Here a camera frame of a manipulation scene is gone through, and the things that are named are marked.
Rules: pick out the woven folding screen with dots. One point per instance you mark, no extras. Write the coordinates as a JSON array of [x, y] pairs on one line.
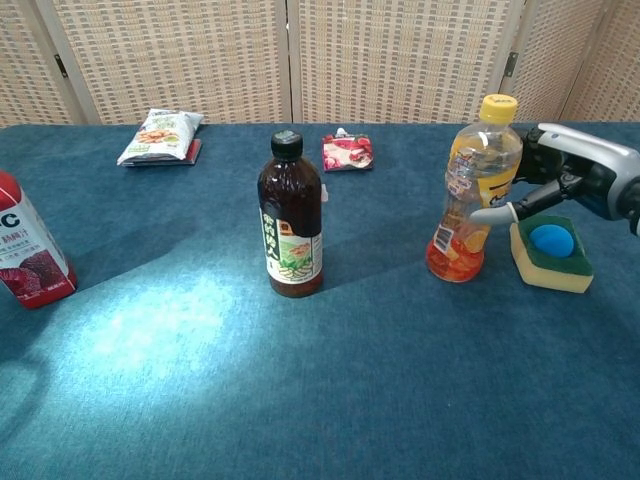
[[175, 60]]

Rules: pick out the yellow green sponge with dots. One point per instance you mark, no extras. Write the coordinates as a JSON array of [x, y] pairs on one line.
[[550, 275]]

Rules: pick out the blue ball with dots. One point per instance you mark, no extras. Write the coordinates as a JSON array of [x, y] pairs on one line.
[[552, 242]]

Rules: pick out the blue table cloth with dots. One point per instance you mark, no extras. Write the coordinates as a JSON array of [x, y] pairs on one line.
[[350, 380]]

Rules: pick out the flat red packet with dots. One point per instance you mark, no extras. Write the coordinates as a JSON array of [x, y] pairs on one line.
[[194, 152]]

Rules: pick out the orange drink bottle yellow cap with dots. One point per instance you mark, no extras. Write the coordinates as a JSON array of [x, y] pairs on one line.
[[470, 165]]

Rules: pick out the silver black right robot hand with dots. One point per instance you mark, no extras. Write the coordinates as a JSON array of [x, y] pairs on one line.
[[590, 150]]

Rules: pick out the black screen hinge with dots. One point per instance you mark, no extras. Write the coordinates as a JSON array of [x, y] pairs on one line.
[[511, 63], [60, 65]]

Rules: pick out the white peanut snack bag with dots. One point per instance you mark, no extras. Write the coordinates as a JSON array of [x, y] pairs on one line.
[[160, 135]]

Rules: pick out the red jelly pouch with spout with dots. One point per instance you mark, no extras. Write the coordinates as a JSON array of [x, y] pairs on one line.
[[347, 150]]

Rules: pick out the red juice bottle white cap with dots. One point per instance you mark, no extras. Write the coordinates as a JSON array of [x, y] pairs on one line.
[[30, 270]]

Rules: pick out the dark tea bottle black cap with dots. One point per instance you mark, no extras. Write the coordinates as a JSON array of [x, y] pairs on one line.
[[290, 210]]

